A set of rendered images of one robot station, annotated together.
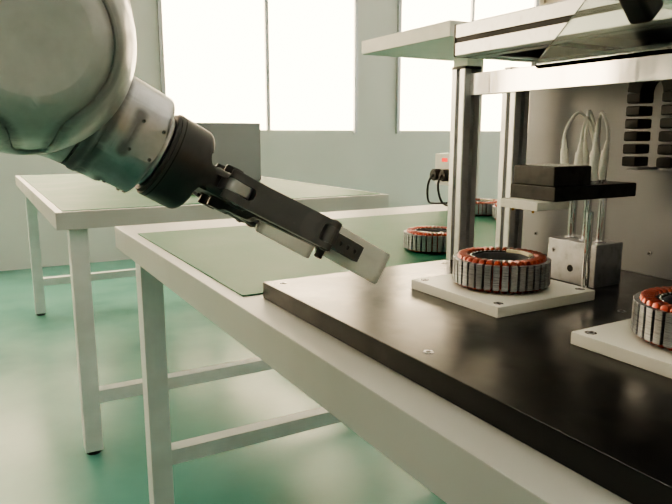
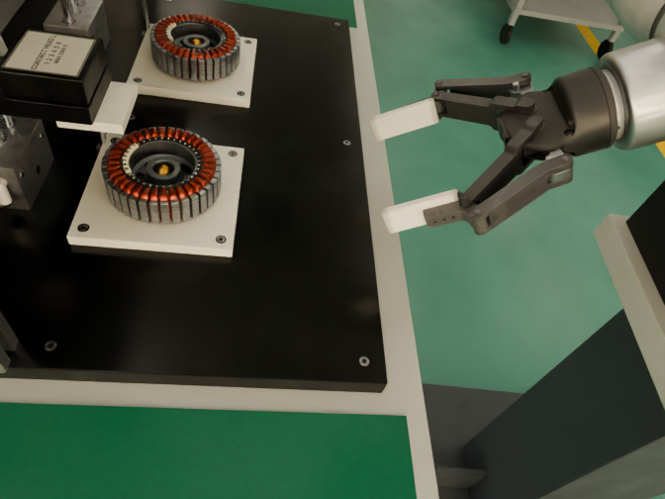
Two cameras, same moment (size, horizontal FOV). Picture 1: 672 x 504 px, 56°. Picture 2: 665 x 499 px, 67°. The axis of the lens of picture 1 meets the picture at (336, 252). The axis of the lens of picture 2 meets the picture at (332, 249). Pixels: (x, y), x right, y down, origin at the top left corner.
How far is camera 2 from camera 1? 104 cm
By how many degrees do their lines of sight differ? 118
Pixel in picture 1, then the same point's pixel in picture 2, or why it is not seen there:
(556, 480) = (361, 82)
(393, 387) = (373, 155)
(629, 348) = (249, 74)
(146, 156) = not seen: hidden behind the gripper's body
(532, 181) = (97, 79)
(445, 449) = not seen: hidden behind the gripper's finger
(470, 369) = (341, 118)
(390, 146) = not seen: outside the picture
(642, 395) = (288, 67)
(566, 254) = (31, 161)
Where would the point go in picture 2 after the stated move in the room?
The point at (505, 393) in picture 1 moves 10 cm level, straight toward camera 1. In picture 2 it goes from (347, 96) to (392, 75)
